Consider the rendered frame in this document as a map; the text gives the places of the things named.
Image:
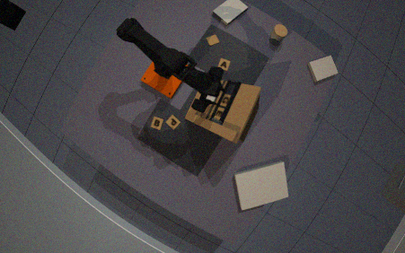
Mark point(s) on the white paper label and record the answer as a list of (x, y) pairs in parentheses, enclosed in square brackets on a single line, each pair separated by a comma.
[(212, 98)]

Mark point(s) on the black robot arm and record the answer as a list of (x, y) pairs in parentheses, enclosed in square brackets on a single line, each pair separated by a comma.
[(169, 61)]

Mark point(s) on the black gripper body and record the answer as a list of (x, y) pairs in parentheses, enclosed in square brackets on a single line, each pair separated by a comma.
[(201, 103)]

